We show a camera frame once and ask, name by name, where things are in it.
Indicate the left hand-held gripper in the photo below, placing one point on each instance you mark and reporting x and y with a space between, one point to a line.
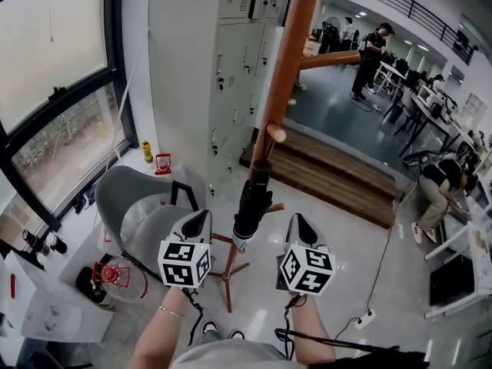
180 263

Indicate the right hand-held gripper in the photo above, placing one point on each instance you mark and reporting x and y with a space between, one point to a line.
307 269

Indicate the black umbrella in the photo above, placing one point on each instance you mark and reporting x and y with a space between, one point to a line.
251 206

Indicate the brown wooden coat rack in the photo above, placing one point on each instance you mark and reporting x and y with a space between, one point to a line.
288 60

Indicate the person's right forearm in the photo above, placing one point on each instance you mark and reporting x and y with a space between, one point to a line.
311 329

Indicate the person's left forearm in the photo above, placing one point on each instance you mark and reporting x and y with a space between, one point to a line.
157 336

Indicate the clear plastic bag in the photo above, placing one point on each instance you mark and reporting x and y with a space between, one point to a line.
150 217

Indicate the wooden step platform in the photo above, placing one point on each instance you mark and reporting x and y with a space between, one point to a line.
326 167

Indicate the red lantern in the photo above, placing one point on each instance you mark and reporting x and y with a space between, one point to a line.
109 275
163 163

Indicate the clear empty water jug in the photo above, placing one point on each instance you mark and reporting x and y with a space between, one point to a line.
130 286

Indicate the yellow drink bottle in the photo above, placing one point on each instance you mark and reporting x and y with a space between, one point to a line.
147 152

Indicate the grey chair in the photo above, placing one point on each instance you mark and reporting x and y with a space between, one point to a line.
115 190

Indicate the white power strip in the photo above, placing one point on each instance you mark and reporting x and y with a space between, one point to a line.
365 319

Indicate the person's left shoe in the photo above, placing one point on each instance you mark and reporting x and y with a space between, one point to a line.
209 328

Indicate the person's shoe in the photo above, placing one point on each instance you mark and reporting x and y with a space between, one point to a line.
209 328
237 334

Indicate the person's right shoe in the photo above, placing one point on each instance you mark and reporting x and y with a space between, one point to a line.
237 334

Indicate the black shoes pair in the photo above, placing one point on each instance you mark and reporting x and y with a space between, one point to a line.
84 202

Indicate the black waste bin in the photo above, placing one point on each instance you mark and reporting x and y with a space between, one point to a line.
86 286

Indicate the person's grey shirt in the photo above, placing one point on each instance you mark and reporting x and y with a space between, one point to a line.
230 354

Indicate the black bottle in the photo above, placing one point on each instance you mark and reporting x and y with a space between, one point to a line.
58 244
34 242

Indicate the black box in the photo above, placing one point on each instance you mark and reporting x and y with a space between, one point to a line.
451 281

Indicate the white water dispenser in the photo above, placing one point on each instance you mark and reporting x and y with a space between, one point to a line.
69 313

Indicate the white metal locker cabinet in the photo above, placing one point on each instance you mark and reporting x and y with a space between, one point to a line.
230 71

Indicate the white table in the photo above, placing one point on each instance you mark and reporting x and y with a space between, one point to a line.
480 275

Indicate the black standing fan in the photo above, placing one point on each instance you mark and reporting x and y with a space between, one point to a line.
331 33

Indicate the black balcony railing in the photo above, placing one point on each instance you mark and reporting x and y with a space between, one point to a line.
407 2

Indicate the black window frame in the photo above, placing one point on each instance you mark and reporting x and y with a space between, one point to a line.
115 90

